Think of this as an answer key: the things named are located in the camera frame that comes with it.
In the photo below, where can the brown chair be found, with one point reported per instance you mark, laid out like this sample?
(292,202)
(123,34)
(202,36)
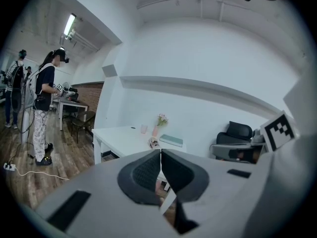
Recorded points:
(83,123)

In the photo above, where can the grey wall panel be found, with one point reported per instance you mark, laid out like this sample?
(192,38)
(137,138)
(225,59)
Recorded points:
(109,71)

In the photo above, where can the white table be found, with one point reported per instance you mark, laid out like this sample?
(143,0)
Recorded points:
(119,139)

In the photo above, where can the green book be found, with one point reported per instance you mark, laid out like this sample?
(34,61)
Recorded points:
(171,140)

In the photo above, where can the black office chair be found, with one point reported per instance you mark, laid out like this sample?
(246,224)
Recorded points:
(235,133)

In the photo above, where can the white power strip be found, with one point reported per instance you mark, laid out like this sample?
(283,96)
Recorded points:
(10,166)

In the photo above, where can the pink vase with flowers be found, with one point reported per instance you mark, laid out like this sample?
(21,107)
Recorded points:
(155,130)

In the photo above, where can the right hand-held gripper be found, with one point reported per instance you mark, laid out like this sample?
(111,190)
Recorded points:
(284,177)

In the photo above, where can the pink cup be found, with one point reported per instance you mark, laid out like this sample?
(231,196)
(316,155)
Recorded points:
(144,129)

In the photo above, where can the ceiling tube light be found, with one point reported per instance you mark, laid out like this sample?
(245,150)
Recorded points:
(70,23)

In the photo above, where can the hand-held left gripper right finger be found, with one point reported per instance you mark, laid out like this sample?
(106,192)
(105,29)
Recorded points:
(223,199)

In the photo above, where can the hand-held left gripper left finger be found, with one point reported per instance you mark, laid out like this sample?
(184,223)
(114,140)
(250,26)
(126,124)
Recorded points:
(104,207)

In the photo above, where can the dark table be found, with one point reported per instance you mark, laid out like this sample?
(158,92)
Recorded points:
(74,104)

